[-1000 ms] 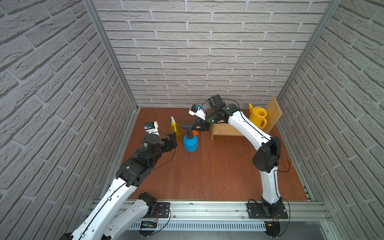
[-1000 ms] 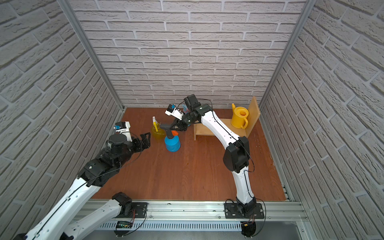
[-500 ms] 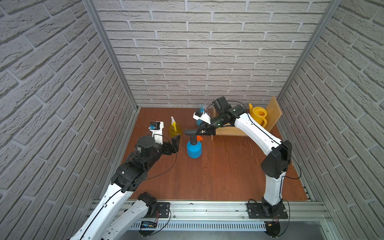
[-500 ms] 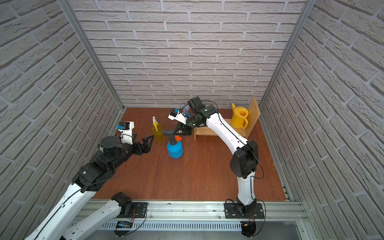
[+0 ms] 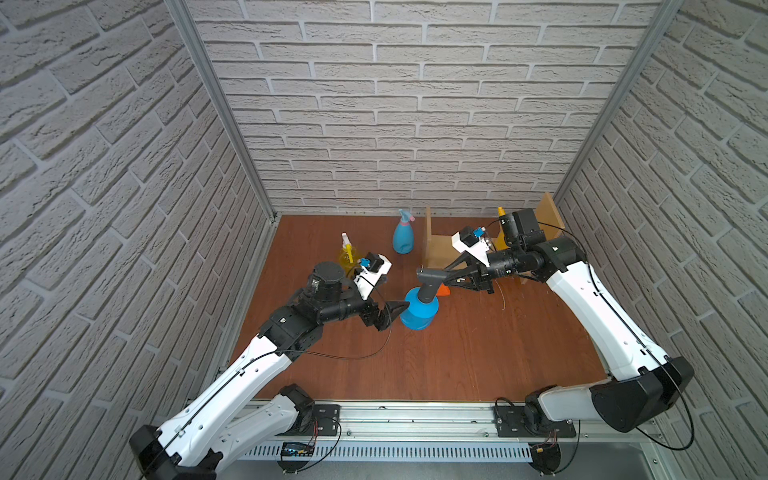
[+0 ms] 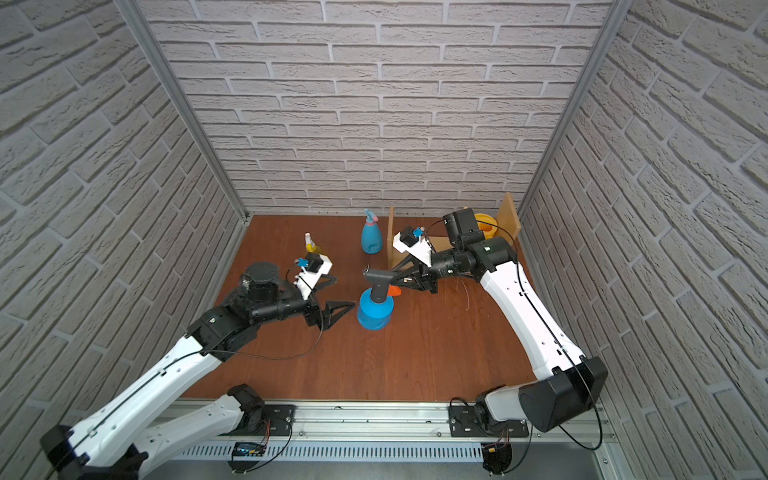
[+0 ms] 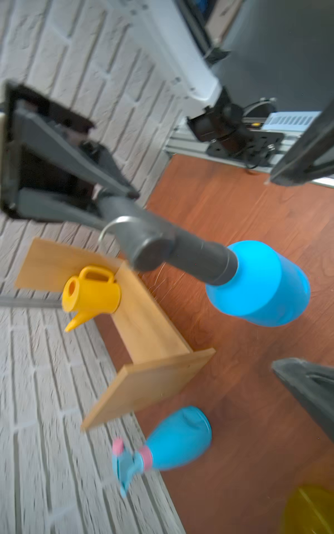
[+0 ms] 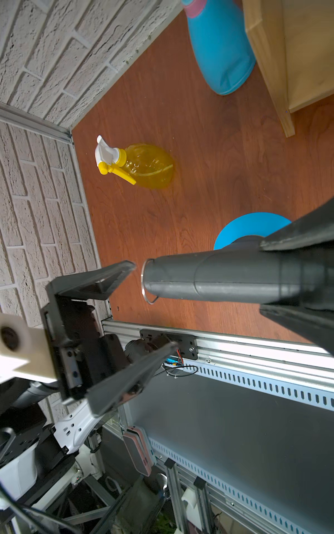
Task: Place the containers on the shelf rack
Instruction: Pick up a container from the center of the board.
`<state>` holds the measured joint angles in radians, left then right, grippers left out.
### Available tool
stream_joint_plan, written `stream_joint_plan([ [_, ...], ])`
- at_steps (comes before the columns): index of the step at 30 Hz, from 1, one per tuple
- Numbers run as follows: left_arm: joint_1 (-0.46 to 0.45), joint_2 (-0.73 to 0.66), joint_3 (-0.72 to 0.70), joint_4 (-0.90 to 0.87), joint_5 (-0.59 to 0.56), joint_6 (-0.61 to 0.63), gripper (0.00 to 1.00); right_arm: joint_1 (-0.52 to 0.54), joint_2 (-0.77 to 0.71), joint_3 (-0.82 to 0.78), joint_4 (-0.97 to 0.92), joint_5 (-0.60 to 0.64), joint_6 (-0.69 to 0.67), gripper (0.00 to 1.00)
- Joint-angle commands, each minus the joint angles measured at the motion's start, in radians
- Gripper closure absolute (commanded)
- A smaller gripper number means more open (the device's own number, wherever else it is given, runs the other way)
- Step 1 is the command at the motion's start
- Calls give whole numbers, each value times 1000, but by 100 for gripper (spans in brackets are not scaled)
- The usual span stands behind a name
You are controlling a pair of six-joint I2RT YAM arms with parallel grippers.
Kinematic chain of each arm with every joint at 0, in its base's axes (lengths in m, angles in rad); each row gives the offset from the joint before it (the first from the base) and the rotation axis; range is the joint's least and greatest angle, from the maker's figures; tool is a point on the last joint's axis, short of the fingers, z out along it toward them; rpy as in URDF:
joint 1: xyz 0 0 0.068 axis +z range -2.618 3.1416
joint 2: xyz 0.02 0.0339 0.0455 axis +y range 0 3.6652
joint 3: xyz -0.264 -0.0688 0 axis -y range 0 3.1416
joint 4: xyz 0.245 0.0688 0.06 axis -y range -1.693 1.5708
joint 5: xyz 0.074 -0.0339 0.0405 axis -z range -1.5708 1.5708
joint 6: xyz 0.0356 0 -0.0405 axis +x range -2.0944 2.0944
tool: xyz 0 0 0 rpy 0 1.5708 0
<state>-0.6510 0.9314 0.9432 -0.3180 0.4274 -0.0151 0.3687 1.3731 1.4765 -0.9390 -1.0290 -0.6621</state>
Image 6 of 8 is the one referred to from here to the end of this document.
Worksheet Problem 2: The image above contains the blue pressure sprayer black handle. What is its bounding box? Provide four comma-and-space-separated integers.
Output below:
357, 268, 401, 331

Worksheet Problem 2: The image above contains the yellow transparent spray bottle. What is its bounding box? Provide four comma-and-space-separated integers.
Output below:
304, 232, 321, 254

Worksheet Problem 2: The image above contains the yellow watering can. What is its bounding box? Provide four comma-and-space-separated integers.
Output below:
475, 213, 498, 240

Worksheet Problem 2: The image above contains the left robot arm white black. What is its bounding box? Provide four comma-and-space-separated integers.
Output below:
41, 253, 354, 479

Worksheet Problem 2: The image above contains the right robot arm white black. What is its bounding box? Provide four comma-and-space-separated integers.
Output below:
385, 209, 608, 432

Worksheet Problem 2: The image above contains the wooden shelf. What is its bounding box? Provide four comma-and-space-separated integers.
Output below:
386, 193, 521, 268

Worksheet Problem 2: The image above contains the small blue spray bottle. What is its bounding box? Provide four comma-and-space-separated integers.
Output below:
361, 209, 383, 255

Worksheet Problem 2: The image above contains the green circuit board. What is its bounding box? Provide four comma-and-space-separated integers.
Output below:
232, 442, 267, 458

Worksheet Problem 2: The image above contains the black round connector box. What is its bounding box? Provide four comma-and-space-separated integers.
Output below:
481, 443, 513, 475

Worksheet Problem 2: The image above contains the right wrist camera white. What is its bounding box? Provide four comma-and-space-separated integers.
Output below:
392, 226, 433, 267

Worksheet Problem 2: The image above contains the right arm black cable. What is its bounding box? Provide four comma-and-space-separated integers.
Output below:
419, 218, 605, 452

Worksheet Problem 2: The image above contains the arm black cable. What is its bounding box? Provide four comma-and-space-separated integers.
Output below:
59, 269, 328, 469
419, 218, 605, 452

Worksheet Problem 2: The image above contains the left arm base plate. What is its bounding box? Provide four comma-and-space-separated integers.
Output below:
227, 404, 296, 437

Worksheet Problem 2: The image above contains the aluminium mounting rail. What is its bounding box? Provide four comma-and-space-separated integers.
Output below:
122, 399, 619, 463

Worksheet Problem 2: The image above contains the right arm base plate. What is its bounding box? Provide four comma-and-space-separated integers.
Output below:
448, 402, 530, 439

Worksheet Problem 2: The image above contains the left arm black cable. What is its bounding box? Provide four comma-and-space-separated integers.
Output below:
59, 269, 328, 469

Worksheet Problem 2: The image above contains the right aluminium corner post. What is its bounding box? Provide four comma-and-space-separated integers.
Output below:
517, 0, 637, 220

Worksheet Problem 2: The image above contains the aluminium corner post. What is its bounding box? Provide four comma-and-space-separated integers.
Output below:
113, 0, 252, 223
517, 0, 637, 220

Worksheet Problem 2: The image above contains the left aluminium corner post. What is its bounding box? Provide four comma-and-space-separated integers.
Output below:
113, 0, 252, 223

